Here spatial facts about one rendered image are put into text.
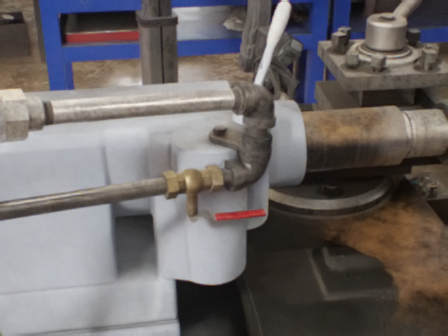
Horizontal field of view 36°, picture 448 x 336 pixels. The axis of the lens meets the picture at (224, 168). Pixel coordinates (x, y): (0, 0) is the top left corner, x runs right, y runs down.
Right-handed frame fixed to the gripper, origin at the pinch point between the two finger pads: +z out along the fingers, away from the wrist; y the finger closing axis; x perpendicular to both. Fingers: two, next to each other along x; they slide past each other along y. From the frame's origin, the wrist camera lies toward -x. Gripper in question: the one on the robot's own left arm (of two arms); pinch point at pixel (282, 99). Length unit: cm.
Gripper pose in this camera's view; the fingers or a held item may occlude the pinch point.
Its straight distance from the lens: 147.7
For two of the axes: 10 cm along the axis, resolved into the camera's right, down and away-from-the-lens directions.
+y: 8.5, 3.8, 3.6
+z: 1.6, 4.7, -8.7
